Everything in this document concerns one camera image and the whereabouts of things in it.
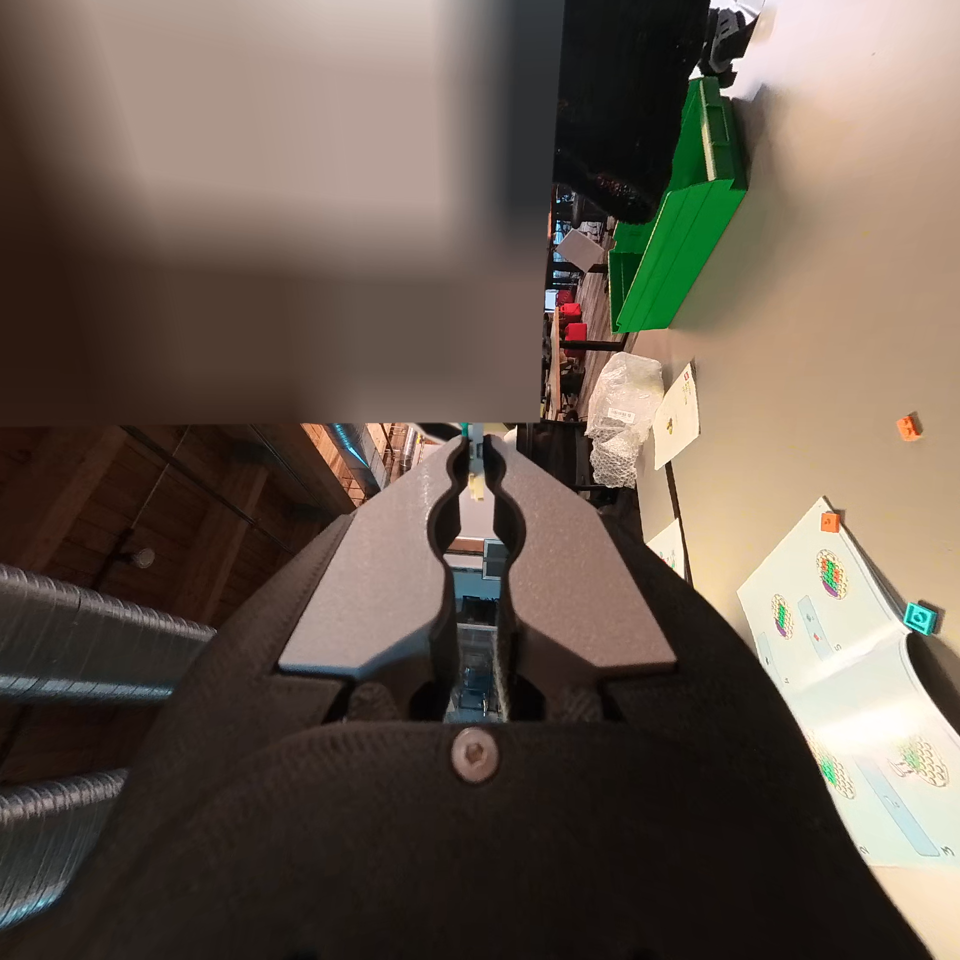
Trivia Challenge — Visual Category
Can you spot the green plastic bin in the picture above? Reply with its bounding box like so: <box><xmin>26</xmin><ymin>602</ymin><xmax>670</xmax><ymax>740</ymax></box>
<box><xmin>606</xmin><ymin>75</ymin><xmax>750</xmax><ymax>335</ymax></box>

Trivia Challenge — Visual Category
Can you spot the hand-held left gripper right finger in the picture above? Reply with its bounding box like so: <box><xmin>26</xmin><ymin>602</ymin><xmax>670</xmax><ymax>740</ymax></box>
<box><xmin>483</xmin><ymin>437</ymin><xmax>680</xmax><ymax>706</ymax></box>

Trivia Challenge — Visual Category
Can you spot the closed instruction booklet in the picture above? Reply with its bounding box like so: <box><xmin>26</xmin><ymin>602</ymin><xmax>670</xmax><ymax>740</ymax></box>
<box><xmin>643</xmin><ymin>517</ymin><xmax>689</xmax><ymax>580</ymax></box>

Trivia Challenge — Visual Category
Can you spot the black cabinet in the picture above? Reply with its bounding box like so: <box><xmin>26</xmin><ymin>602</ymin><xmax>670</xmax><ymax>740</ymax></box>
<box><xmin>517</xmin><ymin>421</ymin><xmax>640</xmax><ymax>511</ymax></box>

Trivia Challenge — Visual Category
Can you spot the clear plastic bag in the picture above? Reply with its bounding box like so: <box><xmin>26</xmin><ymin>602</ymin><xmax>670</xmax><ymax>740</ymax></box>
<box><xmin>585</xmin><ymin>351</ymin><xmax>666</xmax><ymax>490</ymax></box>

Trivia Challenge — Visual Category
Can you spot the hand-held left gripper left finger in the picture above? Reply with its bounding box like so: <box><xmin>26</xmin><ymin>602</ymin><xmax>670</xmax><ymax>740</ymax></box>
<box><xmin>277</xmin><ymin>437</ymin><xmax>462</xmax><ymax>710</ymax></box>

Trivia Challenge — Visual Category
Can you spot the grey square board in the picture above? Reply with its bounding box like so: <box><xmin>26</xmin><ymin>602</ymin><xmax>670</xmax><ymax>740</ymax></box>
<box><xmin>555</xmin><ymin>228</ymin><xmax>607</xmax><ymax>275</ymax></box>

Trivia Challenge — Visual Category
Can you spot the ribbed metal duct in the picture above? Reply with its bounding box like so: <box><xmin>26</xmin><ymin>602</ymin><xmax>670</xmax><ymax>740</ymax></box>
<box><xmin>0</xmin><ymin>562</ymin><xmax>220</xmax><ymax>708</ymax></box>

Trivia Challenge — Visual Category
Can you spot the thin paper leaflet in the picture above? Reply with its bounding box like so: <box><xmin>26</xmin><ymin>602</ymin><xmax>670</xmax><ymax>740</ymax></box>
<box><xmin>651</xmin><ymin>360</ymin><xmax>701</xmax><ymax>472</ymax></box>

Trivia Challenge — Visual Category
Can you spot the open instruction booklet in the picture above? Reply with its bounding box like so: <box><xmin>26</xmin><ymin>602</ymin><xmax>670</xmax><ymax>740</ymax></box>
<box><xmin>736</xmin><ymin>496</ymin><xmax>960</xmax><ymax>869</ymax></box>

